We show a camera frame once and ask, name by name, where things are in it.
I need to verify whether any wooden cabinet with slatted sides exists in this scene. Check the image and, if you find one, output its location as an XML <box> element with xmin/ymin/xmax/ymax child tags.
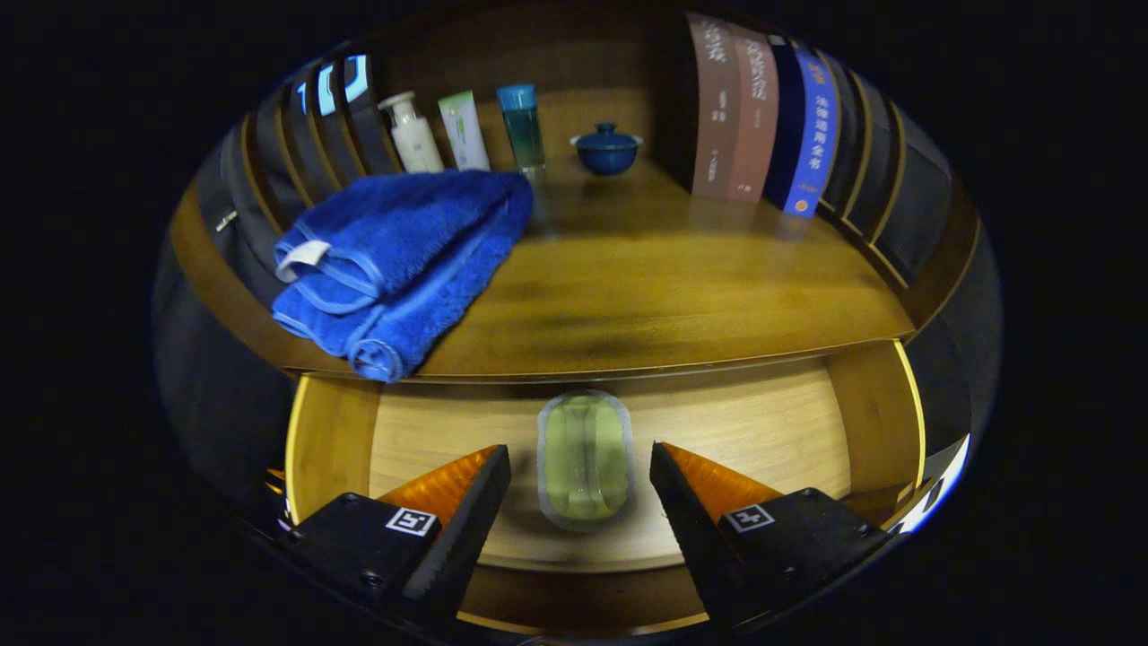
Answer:
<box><xmin>152</xmin><ymin>0</ymin><xmax>1003</xmax><ymax>512</ymax></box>

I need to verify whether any folded blue towel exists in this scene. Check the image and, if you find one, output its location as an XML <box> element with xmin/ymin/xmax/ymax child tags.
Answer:
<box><xmin>272</xmin><ymin>169</ymin><xmax>535</xmax><ymax>384</ymax></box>

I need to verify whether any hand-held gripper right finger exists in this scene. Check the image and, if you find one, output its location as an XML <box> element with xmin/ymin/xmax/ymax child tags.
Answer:
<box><xmin>650</xmin><ymin>441</ymin><xmax>898</xmax><ymax>629</ymax></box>

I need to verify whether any teal bottle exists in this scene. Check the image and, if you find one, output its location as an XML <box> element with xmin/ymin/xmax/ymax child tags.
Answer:
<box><xmin>496</xmin><ymin>84</ymin><xmax>547</xmax><ymax>179</ymax></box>

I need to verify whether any wooden countertop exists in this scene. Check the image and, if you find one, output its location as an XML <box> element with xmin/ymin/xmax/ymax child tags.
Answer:
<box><xmin>170</xmin><ymin>153</ymin><xmax>916</xmax><ymax>384</ymax></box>

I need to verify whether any clear green soap dish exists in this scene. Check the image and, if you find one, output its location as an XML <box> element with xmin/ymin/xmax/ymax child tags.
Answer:
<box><xmin>536</xmin><ymin>389</ymin><xmax>636</xmax><ymax>532</ymax></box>

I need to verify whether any wooden drawer with black knob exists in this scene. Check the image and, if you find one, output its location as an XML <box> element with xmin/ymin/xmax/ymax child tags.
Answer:
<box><xmin>285</xmin><ymin>341</ymin><xmax>926</xmax><ymax>638</ymax></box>

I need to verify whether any white and green tube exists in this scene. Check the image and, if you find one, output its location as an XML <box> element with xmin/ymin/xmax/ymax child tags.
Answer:
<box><xmin>438</xmin><ymin>90</ymin><xmax>492</xmax><ymax>172</ymax></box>

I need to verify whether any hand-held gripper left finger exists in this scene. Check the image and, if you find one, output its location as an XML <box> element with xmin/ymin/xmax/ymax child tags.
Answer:
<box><xmin>278</xmin><ymin>444</ymin><xmax>512</xmax><ymax>629</ymax></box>

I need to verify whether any white pump bottle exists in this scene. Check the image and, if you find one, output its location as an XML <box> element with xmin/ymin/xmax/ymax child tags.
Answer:
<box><xmin>378</xmin><ymin>91</ymin><xmax>446</xmax><ymax>175</ymax></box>

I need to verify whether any blue lidded teacup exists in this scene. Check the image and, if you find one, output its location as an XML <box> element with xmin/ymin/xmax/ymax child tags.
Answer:
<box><xmin>570</xmin><ymin>123</ymin><xmax>644</xmax><ymax>177</ymax></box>

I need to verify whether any blue book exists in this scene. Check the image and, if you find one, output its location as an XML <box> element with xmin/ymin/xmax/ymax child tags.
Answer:
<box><xmin>764</xmin><ymin>36</ymin><xmax>841</xmax><ymax>219</ymax></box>

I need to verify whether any reddish brown book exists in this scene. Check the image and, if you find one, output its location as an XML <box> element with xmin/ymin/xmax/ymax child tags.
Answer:
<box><xmin>726</xmin><ymin>25</ymin><xmax>779</xmax><ymax>204</ymax></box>

